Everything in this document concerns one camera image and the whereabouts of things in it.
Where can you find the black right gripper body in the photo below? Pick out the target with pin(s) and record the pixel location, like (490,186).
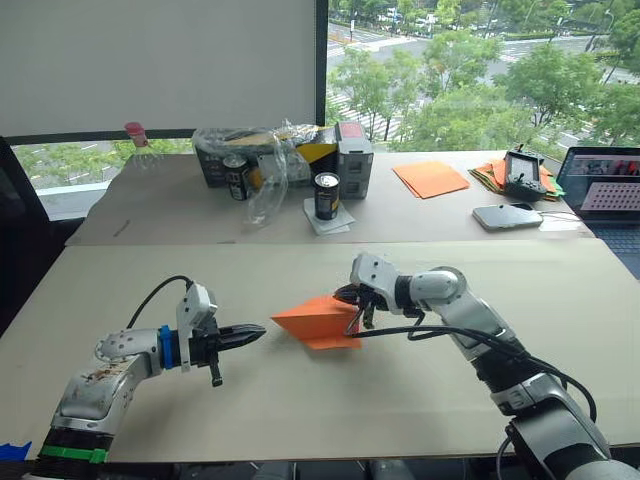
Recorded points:
(367,300)

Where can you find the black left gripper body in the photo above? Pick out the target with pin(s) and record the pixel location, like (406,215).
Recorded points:
(202,345)

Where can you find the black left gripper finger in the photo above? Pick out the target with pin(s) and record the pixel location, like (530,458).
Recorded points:
(240,343)
(245,331)

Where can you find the orange paper sheet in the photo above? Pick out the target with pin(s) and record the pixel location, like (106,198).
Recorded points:
(315,320)

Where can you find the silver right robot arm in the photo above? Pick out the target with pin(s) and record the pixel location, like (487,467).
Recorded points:
(545,410)

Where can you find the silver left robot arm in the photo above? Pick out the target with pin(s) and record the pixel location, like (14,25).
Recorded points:
(97,395)

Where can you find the white paper napkin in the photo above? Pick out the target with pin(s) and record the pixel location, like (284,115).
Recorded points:
(345,222)

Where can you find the black drink can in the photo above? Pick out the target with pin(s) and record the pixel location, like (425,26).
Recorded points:
(236,177)
(327,197)

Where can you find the stack of orange paper sheets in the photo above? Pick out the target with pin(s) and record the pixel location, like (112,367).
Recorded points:
(430,177)

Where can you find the grey box with red label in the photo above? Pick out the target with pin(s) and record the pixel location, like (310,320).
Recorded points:
(355,160)

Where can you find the yellow and black box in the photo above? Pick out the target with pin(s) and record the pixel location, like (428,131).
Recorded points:
(317,150)

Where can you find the silver smartphone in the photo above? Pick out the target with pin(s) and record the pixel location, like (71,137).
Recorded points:
(505,217)

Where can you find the clear plastic bag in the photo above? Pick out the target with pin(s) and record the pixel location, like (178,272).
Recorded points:
(272,165)

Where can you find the black cardboard box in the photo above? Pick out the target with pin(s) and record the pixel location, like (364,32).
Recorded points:
(215,165)

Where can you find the stack of coloured paper sheets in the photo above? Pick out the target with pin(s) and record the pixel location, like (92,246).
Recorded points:
(487,175)

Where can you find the black remote controller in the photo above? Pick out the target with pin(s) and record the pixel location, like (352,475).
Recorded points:
(522,172)

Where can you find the clear bottle with pink cap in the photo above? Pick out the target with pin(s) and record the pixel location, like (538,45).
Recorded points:
(142,147)

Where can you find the blue tape strip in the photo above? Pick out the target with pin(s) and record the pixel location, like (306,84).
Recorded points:
(14,451)

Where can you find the open laptop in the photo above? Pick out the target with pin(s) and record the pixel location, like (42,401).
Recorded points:
(607,190)

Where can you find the white roller blind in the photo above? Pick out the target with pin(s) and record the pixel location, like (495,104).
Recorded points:
(160,65)

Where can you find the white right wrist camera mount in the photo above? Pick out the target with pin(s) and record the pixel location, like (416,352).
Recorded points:
(372,272)

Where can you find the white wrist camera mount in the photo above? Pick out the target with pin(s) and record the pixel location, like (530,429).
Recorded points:
(372,272)
(192,307)

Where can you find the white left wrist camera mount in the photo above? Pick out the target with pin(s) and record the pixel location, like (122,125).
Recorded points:
(192,307)

